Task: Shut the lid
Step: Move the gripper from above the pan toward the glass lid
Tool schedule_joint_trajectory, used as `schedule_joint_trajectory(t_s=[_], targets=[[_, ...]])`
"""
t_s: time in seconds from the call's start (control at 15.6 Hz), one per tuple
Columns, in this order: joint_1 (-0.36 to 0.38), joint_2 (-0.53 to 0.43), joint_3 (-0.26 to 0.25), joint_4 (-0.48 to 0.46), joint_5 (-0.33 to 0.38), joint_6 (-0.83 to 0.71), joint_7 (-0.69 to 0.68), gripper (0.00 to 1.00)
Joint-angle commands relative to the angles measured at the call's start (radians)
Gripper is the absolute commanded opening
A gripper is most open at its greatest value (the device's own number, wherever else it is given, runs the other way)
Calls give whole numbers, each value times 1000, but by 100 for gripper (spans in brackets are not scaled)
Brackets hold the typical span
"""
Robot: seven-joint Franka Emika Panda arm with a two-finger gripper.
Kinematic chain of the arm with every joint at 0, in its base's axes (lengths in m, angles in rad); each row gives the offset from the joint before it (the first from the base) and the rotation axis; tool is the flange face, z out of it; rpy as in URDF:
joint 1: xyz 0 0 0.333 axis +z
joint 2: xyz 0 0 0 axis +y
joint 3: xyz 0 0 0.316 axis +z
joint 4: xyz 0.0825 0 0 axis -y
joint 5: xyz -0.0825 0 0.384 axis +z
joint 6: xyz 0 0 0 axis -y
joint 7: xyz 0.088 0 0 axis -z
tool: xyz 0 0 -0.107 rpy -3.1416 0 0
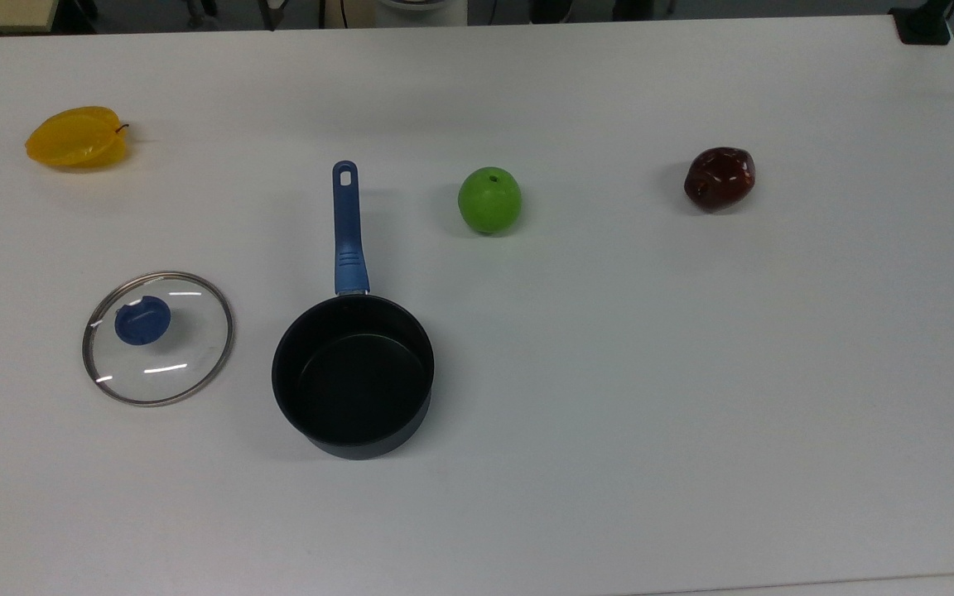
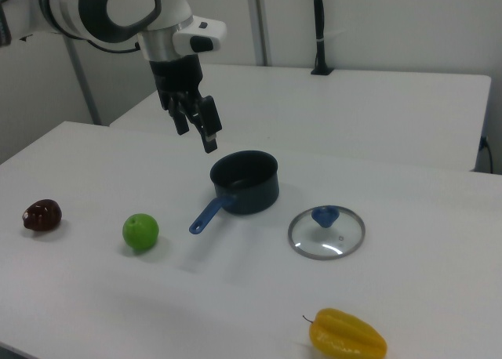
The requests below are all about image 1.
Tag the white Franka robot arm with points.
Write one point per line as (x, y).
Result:
(423, 16)

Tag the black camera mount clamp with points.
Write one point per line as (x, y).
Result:
(922, 30)

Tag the dark red apple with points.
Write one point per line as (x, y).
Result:
(719, 179)

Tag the yellow starfruit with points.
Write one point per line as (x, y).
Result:
(75, 139)

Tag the green apple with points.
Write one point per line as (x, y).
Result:
(489, 201)

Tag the glass lid with blue knob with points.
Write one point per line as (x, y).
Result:
(142, 322)

